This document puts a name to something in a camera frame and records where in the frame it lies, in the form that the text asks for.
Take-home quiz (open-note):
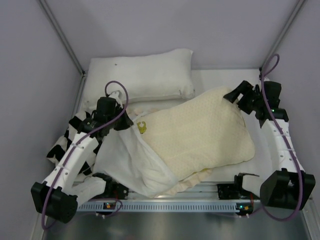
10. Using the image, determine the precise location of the cream yellow-edged pillow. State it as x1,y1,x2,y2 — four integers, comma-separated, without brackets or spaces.
136,86,256,180

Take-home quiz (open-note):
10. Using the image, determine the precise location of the grey plush cream-frilled pillowcase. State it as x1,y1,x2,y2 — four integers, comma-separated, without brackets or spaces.
94,113,212,197

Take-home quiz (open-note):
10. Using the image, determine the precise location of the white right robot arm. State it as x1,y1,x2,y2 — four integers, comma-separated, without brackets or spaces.
224,80,316,210

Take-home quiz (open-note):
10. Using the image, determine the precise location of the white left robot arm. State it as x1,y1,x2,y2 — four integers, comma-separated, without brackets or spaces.
30,95,133,224

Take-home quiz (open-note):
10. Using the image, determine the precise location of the white plain pillow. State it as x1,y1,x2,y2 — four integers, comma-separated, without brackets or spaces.
82,48,195,109

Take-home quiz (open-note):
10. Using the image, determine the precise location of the black white striped cloth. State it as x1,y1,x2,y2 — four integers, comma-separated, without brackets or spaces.
46,110,101,180

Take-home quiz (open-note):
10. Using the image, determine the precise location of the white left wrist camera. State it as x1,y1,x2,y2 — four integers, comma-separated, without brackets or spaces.
108,90,123,105

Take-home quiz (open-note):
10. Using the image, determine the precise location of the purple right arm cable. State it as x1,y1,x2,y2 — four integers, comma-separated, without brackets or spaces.
234,53,305,222

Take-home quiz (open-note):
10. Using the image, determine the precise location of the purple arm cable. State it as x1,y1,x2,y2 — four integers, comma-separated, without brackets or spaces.
234,53,305,222
41,81,130,230

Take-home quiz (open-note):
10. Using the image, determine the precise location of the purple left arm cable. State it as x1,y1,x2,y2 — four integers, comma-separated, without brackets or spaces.
41,81,130,230

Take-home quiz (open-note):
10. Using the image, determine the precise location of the right corner aluminium post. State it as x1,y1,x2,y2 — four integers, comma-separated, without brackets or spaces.
259,0,308,71

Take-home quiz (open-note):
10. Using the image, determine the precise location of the corner aluminium post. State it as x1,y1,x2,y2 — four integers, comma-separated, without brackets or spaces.
259,0,308,71
36,0,86,77

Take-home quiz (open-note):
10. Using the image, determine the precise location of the left corner aluminium post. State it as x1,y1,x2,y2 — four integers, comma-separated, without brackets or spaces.
36,0,86,77

